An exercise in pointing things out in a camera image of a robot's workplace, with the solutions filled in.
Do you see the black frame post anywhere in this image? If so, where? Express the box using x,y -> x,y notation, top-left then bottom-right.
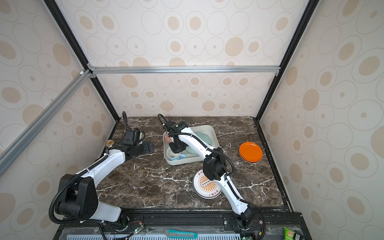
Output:
44,0 -> 120,123
254,0 -> 320,123

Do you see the green label drink bottle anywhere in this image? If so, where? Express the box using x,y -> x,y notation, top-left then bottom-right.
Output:
105,140 -> 115,149

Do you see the mint green flower plate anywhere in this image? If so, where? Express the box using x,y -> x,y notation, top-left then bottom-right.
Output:
186,132 -> 212,156

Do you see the silver aluminium rail back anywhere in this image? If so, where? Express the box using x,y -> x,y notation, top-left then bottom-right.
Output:
90,66 -> 281,74

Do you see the black frame post right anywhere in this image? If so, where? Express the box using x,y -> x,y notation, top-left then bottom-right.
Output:
254,0 -> 320,123

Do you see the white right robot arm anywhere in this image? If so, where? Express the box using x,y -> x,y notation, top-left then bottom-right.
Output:
157,114 -> 266,235

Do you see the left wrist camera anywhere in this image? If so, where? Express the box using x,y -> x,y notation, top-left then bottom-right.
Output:
123,129 -> 143,147

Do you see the black frame post left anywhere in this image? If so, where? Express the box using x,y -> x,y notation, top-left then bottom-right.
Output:
44,0 -> 120,123

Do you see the silver aluminium rail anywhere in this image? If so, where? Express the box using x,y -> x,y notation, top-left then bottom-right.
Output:
1,70 -> 91,175
90,66 -> 281,74

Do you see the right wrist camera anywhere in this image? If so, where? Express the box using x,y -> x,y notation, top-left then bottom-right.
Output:
163,121 -> 181,134

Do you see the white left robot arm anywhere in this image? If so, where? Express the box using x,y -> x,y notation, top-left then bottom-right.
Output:
48,112 -> 154,231

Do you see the teal utility knife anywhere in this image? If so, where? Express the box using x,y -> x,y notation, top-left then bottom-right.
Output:
165,229 -> 198,240

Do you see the red patterned bowl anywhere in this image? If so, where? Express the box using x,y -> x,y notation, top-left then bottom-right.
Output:
164,134 -> 173,145

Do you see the white plastic bin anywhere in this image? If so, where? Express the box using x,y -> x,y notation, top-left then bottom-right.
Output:
163,125 -> 220,166

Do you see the green snack packet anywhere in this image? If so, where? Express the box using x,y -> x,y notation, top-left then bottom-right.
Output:
284,227 -> 308,240

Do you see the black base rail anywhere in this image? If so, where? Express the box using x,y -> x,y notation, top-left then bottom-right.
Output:
54,208 -> 312,240

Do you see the white orange sunburst plate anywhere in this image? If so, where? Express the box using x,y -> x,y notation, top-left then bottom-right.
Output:
193,170 -> 222,200

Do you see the light blue ceramic mug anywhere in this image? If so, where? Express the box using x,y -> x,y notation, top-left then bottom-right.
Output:
166,148 -> 187,161

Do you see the silver aluminium rail left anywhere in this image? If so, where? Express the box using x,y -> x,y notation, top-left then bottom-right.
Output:
1,70 -> 91,175

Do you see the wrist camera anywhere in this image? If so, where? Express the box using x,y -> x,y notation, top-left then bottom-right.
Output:
123,129 -> 143,147
163,121 -> 181,134

